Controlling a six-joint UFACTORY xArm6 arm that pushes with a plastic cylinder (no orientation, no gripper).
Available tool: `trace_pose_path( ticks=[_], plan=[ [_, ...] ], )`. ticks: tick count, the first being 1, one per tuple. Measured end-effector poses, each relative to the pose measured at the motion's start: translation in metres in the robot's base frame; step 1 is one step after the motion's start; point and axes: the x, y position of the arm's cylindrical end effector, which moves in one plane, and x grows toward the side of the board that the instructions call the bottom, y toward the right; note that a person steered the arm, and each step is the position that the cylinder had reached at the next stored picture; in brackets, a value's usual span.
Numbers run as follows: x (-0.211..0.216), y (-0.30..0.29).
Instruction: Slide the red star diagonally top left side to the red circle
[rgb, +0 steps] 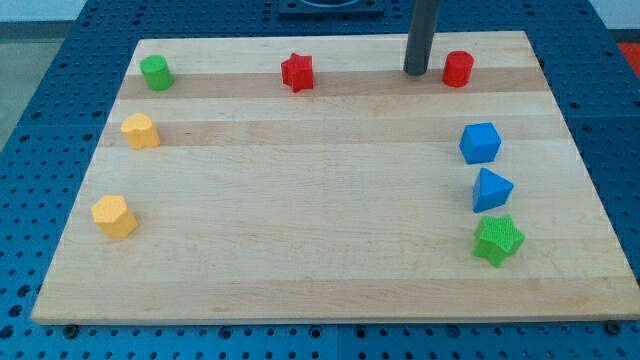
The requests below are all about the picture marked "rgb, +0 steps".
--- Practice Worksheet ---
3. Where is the red star block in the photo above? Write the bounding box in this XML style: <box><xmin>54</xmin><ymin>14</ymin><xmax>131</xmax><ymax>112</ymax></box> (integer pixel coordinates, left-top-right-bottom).
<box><xmin>281</xmin><ymin>53</ymin><xmax>314</xmax><ymax>93</ymax></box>

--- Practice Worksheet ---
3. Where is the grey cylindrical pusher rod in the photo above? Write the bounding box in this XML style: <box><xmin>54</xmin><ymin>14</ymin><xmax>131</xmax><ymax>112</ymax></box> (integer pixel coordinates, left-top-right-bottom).
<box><xmin>404</xmin><ymin>0</ymin><xmax>441</xmax><ymax>76</ymax></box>

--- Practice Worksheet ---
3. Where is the blue triangle block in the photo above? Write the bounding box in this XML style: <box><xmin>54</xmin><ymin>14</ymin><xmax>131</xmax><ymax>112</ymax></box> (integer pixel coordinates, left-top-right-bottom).
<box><xmin>472</xmin><ymin>168</ymin><xmax>514</xmax><ymax>213</ymax></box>

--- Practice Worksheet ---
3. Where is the yellow hexagon block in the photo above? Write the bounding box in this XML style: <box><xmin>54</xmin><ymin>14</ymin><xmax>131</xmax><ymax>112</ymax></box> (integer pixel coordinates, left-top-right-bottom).
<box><xmin>91</xmin><ymin>195</ymin><xmax>138</xmax><ymax>239</ymax></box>

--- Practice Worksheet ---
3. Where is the wooden board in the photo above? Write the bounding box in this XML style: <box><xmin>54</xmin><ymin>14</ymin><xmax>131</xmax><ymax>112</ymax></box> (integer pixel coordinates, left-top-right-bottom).
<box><xmin>32</xmin><ymin>31</ymin><xmax>639</xmax><ymax>325</ymax></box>

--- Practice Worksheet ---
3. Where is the yellow heart block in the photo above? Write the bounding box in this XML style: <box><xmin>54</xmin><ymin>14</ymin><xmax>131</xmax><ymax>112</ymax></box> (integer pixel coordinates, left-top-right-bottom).
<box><xmin>120</xmin><ymin>113</ymin><xmax>161</xmax><ymax>150</ymax></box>

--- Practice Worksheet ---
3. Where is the green cylinder block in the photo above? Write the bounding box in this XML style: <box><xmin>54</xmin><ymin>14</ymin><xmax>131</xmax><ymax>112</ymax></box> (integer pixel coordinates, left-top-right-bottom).
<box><xmin>140</xmin><ymin>55</ymin><xmax>174</xmax><ymax>91</ymax></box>

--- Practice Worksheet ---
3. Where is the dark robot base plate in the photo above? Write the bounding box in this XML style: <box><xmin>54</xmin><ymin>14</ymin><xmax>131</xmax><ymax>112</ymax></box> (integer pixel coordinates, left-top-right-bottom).
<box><xmin>273</xmin><ymin>0</ymin><xmax>385</xmax><ymax>19</ymax></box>

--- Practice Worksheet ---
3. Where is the blue cube block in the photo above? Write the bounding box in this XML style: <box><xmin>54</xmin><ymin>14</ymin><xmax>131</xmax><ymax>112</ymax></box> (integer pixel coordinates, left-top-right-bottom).
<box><xmin>459</xmin><ymin>122</ymin><xmax>502</xmax><ymax>164</ymax></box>

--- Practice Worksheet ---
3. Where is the green star block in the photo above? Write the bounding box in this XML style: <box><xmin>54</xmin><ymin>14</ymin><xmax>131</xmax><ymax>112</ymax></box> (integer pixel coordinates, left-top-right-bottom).
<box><xmin>473</xmin><ymin>215</ymin><xmax>526</xmax><ymax>268</ymax></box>

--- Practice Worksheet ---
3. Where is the red cylinder block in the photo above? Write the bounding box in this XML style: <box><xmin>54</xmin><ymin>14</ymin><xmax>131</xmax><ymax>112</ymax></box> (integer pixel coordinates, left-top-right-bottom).
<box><xmin>442</xmin><ymin>50</ymin><xmax>474</xmax><ymax>87</ymax></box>

